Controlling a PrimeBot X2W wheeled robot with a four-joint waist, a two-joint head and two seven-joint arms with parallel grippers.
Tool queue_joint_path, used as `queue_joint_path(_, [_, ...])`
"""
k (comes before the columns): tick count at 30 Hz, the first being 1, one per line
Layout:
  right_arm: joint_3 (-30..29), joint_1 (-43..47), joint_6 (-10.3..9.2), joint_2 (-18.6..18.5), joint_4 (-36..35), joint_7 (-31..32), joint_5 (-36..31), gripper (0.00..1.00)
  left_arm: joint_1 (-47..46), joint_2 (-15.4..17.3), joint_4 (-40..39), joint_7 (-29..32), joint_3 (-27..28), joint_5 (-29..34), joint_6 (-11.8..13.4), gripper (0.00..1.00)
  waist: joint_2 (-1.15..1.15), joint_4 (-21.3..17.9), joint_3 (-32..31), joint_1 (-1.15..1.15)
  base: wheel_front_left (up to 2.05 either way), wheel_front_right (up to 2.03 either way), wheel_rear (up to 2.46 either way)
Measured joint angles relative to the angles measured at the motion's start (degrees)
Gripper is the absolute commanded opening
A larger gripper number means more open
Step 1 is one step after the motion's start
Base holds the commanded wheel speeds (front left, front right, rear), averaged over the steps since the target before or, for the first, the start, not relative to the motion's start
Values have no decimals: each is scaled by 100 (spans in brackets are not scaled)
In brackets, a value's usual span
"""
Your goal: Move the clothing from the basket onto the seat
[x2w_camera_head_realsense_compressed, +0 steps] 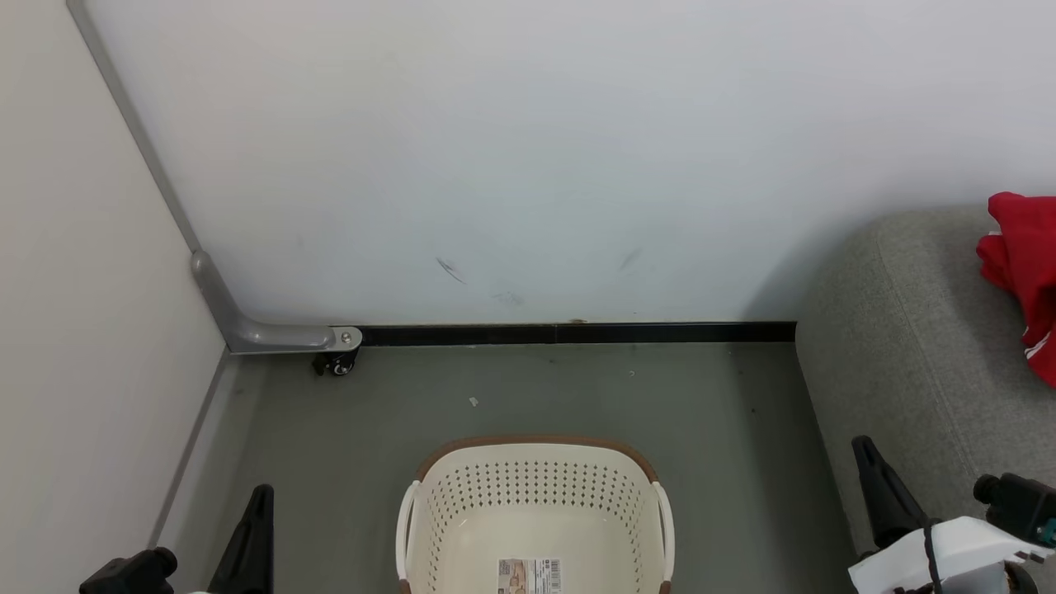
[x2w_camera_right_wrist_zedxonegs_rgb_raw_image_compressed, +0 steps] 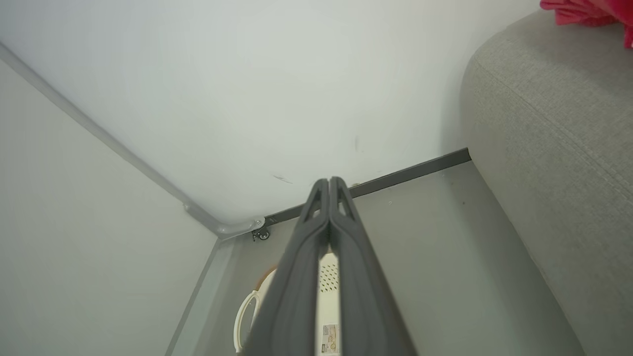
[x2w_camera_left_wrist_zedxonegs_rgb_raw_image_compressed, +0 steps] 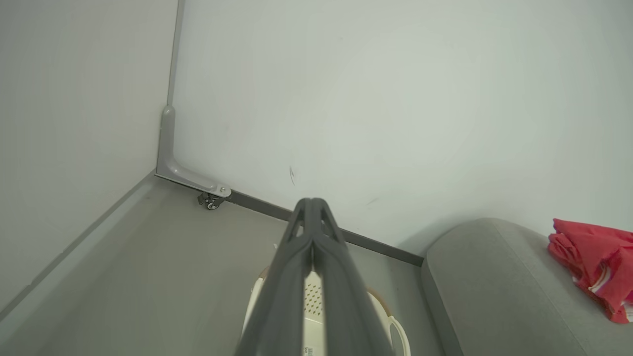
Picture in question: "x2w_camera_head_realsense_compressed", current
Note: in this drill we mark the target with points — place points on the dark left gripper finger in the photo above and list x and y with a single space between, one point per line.
247 553

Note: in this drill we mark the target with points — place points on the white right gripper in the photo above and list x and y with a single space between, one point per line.
961 553

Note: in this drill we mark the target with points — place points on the red jersey with striped trim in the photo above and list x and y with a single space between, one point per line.
1035 216

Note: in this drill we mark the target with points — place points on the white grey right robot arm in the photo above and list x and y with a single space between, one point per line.
1013 580

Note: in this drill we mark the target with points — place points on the grey fabric sofa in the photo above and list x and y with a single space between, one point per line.
907 346

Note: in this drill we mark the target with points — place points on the small black caster wheel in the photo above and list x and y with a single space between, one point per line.
337 365

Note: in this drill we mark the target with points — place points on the printed paper basket label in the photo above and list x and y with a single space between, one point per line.
530 576

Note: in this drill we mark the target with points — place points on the cream plastic laundry basket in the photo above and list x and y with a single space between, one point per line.
528 495

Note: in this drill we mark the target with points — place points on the black baseboard strip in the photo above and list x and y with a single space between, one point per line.
577 333

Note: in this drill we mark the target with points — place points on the grey partition edge strip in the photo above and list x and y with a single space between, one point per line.
132 124

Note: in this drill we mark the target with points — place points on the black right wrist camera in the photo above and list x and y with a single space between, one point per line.
1019 507

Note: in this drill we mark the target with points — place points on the grey metal partition foot bracket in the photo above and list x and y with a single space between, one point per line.
272 337

